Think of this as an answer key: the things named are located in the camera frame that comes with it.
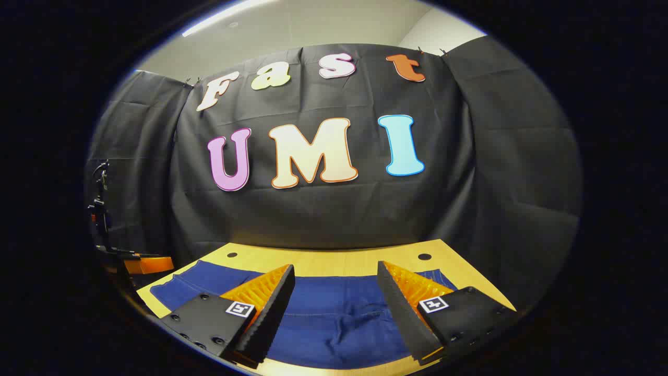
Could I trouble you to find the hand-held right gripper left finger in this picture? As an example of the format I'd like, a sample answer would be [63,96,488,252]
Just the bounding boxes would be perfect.
[159,264,296,369]

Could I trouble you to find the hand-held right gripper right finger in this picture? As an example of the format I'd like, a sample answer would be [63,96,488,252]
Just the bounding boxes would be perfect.
[376,260,519,366]

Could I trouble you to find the blue denim jeans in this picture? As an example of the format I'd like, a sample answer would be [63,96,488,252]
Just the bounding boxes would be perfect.
[150,260,459,369]

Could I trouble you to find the black backdrop cloth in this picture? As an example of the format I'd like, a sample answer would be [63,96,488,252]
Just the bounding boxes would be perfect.
[83,36,583,314]

